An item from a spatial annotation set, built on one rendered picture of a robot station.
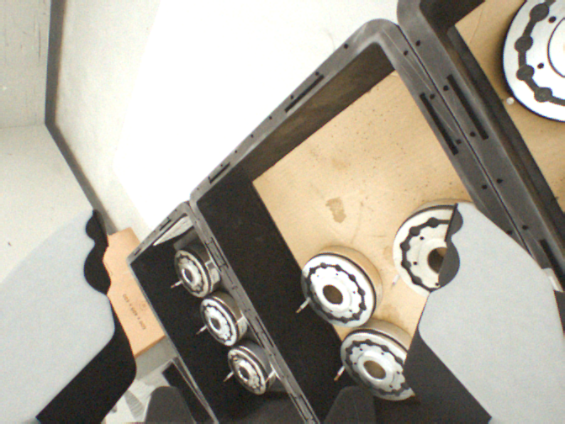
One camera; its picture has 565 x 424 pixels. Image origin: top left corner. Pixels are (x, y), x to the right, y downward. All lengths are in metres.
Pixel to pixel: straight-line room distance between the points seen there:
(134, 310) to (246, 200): 2.50
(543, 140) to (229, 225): 0.34
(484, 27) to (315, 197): 0.24
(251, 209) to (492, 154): 0.31
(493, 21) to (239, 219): 0.34
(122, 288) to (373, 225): 2.69
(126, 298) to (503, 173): 2.83
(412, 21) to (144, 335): 2.79
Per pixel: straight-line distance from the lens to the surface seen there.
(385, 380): 0.44
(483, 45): 0.32
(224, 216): 0.40
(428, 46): 0.22
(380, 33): 0.23
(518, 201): 0.22
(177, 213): 0.43
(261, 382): 0.64
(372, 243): 0.37
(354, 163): 0.35
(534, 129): 0.32
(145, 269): 0.66
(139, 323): 2.87
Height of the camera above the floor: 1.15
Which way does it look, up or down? 48 degrees down
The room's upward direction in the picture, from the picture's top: 118 degrees counter-clockwise
